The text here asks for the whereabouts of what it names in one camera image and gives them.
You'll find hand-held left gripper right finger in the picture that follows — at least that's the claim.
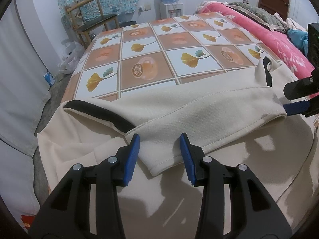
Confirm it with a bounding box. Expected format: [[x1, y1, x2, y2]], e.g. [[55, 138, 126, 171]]
[[180, 132, 292, 239]]

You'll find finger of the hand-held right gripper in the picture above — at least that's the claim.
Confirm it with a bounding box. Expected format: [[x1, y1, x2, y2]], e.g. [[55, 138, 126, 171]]
[[284, 100, 319, 118], [283, 69, 319, 100]]

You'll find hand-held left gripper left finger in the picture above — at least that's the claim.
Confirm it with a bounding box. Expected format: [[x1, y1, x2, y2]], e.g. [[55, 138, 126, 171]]
[[30, 133, 140, 239]]

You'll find cream zip jacket black trim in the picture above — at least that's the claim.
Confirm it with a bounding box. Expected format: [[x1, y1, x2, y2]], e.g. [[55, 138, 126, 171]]
[[37, 57, 319, 239]]

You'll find teal patterned cloth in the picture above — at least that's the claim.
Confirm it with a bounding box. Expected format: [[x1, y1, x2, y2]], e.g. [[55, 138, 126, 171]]
[[287, 28, 309, 55]]

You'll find beige patterned quilt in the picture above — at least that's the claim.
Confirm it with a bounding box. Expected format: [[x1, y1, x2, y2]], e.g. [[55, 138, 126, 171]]
[[274, 12, 307, 33]]

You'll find pink floral blanket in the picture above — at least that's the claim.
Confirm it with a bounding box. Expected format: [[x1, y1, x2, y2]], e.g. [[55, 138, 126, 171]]
[[196, 1, 316, 80]]

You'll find brown wooden door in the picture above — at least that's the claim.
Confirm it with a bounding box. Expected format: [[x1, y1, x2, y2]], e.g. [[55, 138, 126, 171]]
[[258, 0, 292, 22]]

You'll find grey-green lace-edged pillow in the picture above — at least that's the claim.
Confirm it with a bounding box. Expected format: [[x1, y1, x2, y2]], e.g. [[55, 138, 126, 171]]
[[225, 2, 286, 31]]

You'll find leaf patterned checked bed sheet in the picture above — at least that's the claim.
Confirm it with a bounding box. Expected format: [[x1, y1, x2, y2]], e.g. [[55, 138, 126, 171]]
[[62, 14, 280, 103]]

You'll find white cloth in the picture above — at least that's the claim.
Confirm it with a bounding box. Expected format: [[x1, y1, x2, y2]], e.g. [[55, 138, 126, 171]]
[[0, 129, 41, 217]]

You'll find small blue carton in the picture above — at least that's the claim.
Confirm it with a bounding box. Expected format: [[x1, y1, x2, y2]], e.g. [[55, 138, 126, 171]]
[[43, 72, 56, 87]]

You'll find white plastic bag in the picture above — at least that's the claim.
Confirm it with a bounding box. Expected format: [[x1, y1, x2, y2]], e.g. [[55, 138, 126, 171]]
[[58, 41, 83, 74]]

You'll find red gift bag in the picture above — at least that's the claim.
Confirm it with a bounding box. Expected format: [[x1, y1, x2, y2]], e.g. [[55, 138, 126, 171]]
[[20, 214, 38, 231]]

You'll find white curtain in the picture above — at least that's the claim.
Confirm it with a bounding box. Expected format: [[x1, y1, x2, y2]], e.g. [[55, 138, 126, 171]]
[[0, 2, 51, 155]]

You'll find wooden chair dark seat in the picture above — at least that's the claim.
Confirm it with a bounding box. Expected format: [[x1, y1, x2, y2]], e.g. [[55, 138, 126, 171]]
[[65, 0, 120, 49]]

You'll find white water dispenser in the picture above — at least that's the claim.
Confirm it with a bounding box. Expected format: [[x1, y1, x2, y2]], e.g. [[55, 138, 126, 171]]
[[159, 2, 183, 20]]

